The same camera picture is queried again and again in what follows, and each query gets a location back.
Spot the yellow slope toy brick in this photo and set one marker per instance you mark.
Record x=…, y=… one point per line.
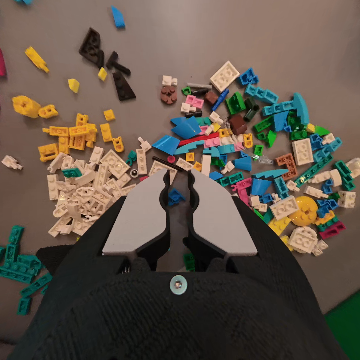
x=73, y=85

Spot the small yellow slope brick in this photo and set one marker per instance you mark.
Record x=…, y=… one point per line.
x=102, y=73

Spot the pile of teal brick plates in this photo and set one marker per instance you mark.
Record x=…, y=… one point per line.
x=19, y=267

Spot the green storage bin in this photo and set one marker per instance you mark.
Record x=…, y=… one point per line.
x=344, y=323

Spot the yellow clip brick plate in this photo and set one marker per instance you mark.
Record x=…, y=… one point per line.
x=36, y=58

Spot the pile of white toy bricks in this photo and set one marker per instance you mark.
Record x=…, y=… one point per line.
x=112, y=161

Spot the yellow round toy brick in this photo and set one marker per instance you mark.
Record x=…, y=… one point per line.
x=25, y=106

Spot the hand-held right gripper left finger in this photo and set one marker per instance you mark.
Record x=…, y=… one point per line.
x=137, y=219

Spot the blue slope toy brick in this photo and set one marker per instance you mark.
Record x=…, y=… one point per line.
x=118, y=17

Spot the brown corner brick plate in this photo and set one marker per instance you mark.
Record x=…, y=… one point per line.
x=287, y=166

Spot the black toy brick pin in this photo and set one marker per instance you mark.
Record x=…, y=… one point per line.
x=118, y=63

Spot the white clip toy brick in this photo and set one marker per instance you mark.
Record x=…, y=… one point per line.
x=11, y=162

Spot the small black toy brick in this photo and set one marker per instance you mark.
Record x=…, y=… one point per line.
x=100, y=59

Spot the blue wedge brick plate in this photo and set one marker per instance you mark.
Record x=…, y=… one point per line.
x=175, y=196

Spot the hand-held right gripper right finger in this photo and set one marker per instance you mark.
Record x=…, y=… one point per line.
x=222, y=222

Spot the large black wedge brick plate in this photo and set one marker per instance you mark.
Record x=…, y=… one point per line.
x=90, y=43

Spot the yellow long brick plate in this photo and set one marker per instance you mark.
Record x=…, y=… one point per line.
x=278, y=225

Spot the pile of mixed toy bricks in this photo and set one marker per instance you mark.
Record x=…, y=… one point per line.
x=185, y=128

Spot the pile of magenta toy bricks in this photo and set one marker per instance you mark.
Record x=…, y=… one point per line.
x=2, y=63

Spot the pile of azure toy bricks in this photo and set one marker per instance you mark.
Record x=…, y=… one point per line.
x=24, y=1

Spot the pile of yellow toy bricks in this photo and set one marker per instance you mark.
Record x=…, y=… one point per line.
x=76, y=132

